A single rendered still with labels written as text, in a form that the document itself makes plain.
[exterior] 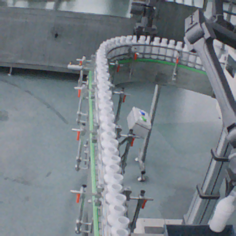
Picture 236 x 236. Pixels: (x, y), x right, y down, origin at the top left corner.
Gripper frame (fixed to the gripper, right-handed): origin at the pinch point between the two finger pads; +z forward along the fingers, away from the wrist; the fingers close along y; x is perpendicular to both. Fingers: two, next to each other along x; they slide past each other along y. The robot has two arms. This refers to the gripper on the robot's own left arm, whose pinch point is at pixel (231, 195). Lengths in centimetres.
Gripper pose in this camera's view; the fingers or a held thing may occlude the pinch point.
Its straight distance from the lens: 143.3
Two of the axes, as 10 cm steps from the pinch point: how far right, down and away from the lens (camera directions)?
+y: 9.8, 1.3, 1.4
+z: -1.8, 8.6, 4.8
